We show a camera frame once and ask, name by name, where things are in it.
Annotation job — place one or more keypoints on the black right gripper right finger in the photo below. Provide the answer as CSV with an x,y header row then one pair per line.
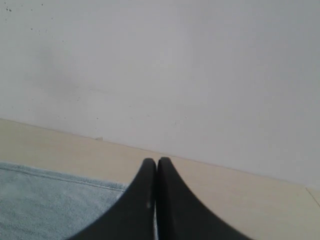
x,y
180,215

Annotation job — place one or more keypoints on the light blue terry towel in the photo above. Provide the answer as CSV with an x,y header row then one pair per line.
x,y
39,204

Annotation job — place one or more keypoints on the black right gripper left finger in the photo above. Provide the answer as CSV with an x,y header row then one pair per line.
x,y
132,215

